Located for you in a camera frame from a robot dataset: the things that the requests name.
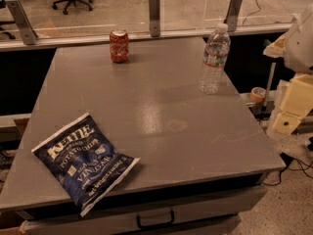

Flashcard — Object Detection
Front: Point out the roll of masking tape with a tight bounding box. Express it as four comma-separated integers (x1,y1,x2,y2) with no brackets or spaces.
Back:
250,87,266,103

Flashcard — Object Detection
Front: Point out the metal bracket post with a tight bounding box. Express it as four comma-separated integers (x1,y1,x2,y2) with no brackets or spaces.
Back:
224,0,243,32
6,0,38,45
149,0,160,37

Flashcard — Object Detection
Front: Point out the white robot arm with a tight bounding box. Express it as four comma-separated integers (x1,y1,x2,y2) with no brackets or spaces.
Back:
263,4,313,135

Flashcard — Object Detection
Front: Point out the grey drawer with black handle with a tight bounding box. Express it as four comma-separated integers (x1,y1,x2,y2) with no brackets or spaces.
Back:
22,185,266,235

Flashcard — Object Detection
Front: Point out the left metal bracket post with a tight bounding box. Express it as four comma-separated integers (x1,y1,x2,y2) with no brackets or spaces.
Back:
6,0,38,45

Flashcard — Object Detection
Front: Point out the red soda can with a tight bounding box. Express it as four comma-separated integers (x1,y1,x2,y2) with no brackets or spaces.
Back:
110,30,129,63

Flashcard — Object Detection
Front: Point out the black floor cable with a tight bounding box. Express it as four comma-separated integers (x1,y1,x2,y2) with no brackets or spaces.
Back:
262,152,313,187

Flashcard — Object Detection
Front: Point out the clear plastic water bottle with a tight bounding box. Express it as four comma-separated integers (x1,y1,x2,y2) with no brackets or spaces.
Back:
200,23,231,94

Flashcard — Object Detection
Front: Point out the blue potato chips bag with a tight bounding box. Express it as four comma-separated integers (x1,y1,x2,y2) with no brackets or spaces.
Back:
31,114,139,216

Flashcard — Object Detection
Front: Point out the right metal bracket post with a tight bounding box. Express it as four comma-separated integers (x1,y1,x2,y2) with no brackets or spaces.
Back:
224,0,243,32

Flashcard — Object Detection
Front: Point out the metal rail ledge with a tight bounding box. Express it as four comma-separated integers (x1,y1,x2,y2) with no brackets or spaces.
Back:
0,23,291,52

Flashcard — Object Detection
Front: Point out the middle metal bracket post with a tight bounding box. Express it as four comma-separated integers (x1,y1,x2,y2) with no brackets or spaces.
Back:
149,0,160,37

